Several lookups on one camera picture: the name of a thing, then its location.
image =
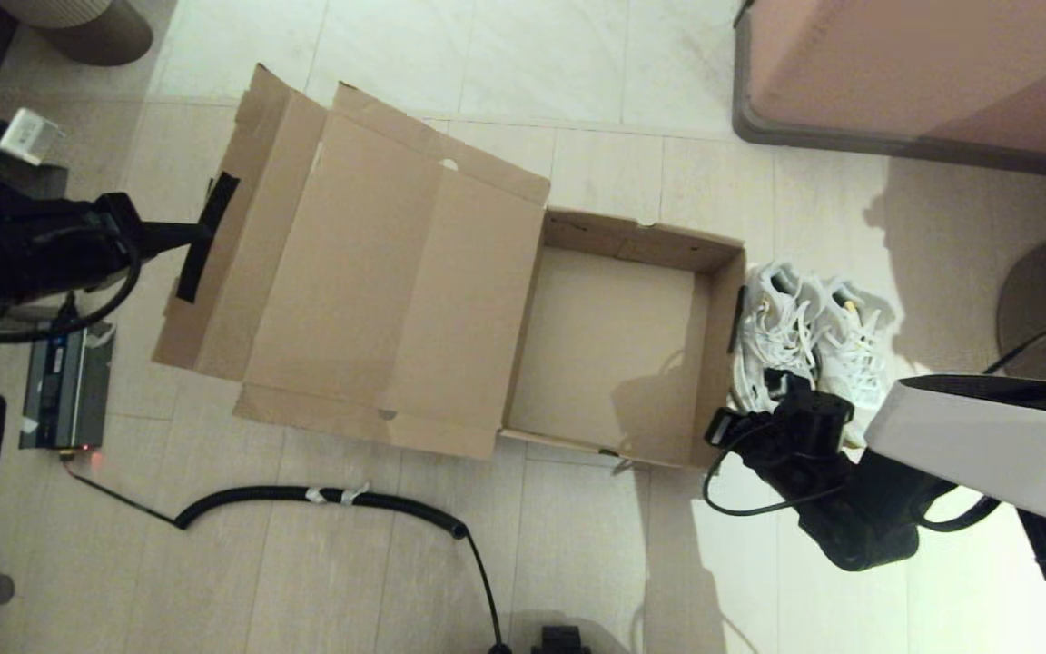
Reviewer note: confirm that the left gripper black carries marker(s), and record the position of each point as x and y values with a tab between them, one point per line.
60	250

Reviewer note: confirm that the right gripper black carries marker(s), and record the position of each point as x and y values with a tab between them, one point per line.
804	427

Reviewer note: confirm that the white lace-up sneaker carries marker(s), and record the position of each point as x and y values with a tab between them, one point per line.
854	345
777	318

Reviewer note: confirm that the brown cardboard shoe box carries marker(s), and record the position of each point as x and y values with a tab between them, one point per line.
378	272

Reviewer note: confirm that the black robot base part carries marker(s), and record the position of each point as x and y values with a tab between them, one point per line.
561	640

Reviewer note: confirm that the grey metal power unit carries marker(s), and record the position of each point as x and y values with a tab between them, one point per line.
69	400

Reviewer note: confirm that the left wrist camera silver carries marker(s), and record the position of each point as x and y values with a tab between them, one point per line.
31	136

